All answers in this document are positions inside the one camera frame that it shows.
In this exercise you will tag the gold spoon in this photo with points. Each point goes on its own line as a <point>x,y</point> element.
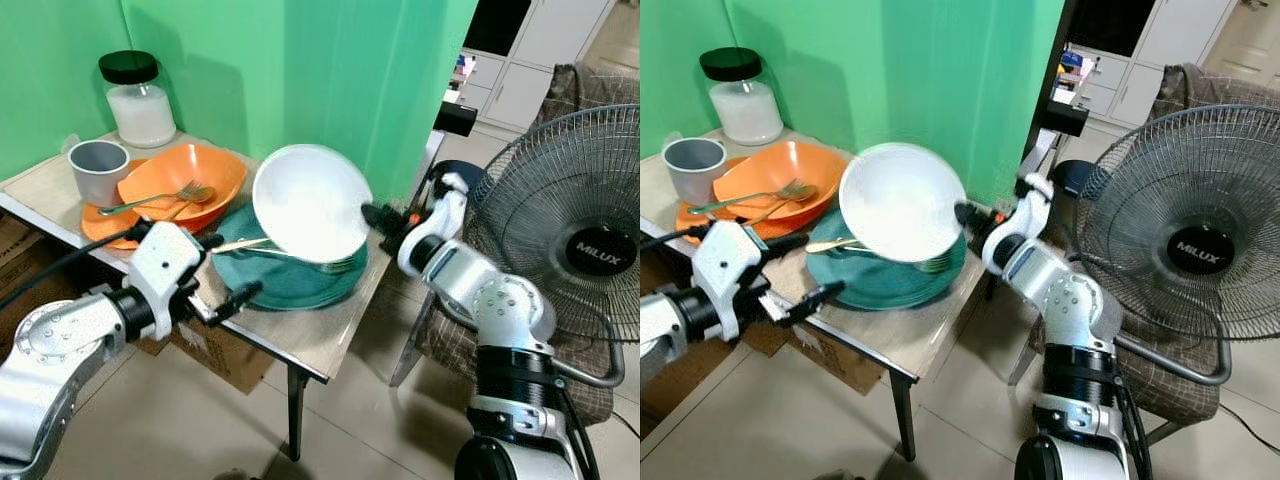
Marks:
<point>198,195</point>
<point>800,196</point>

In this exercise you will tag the orange bowl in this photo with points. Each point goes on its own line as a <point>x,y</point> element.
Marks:
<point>205,170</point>
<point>800,165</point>

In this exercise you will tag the gold knife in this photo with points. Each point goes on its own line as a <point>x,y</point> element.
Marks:
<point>832,244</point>
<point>240,244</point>

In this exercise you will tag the wooden table black legs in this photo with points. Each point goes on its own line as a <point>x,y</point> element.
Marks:
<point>294,410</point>
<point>905,415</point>

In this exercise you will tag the grey cup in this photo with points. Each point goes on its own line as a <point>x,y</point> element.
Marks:
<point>692,178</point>
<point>97,180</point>

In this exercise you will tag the glass jar black lid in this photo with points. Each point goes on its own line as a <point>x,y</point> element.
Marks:
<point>140,115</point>
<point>745,112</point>

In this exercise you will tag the green backdrop cloth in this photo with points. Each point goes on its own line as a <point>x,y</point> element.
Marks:
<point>900,70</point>
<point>300,70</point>

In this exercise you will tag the chequered brown armchair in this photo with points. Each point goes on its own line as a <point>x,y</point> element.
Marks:
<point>1200,85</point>
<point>580,90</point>

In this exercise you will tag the white bowl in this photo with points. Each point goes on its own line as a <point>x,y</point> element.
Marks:
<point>900,200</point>
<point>310,200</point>

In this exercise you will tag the white cabinet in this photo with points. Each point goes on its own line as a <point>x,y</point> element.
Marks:
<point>560,40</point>
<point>1180,35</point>

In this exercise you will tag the teal plate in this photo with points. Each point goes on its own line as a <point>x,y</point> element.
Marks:
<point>880,285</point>
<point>290,285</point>

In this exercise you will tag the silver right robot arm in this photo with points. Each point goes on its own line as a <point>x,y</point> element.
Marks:
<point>500,310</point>
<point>1070,310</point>

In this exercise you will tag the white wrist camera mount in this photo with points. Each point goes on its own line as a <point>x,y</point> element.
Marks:
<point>1033,208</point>
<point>163,265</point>
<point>725,262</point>
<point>447,208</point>

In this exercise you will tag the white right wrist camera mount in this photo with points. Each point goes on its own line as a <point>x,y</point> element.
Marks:
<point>447,208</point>
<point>1033,208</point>

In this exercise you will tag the black standing fan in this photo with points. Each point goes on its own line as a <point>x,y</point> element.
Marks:
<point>1197,250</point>
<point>593,250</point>

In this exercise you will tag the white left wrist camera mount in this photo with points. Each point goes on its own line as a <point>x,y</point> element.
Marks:
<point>725,262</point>
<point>163,265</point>

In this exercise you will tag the dark blue round seat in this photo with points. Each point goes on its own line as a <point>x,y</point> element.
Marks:
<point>462,172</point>
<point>1078,175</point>

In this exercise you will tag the cardboard box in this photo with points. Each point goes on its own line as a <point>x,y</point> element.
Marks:
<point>840,365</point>
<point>225,362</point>

